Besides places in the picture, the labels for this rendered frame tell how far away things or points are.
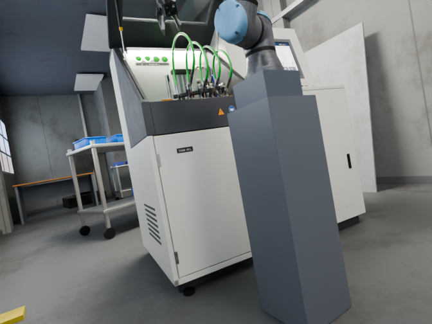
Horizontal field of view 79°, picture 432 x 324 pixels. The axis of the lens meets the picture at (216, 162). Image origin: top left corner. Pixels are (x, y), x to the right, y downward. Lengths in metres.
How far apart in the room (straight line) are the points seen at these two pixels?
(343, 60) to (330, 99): 1.53
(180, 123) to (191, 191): 0.34
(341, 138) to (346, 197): 0.39
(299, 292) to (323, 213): 0.27
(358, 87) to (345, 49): 0.48
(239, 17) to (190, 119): 0.59
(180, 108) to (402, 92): 2.54
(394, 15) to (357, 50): 0.43
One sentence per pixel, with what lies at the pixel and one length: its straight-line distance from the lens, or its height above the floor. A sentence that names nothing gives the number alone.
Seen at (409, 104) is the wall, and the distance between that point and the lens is 3.33.
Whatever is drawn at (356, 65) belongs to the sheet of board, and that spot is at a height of 1.33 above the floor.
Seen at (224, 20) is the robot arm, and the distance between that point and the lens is 0.96.
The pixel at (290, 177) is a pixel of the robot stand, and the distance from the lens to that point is 0.90.
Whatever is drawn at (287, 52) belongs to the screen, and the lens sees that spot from 2.24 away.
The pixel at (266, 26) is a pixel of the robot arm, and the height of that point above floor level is 1.06.
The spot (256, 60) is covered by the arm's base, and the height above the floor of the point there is 0.95.
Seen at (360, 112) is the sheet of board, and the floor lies 0.83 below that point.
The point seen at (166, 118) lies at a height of 0.86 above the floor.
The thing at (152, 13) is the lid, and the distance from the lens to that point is 1.92.
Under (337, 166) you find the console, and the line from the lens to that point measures 1.91.
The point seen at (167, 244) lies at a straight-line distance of 1.31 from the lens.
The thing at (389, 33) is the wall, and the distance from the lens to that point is 3.49.
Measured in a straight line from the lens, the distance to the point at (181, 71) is 1.96.
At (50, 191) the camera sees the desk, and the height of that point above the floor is 0.51.
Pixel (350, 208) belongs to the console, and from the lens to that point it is 2.01.
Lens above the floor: 0.64
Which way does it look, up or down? 1 degrees down
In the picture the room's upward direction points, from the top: 10 degrees counter-clockwise
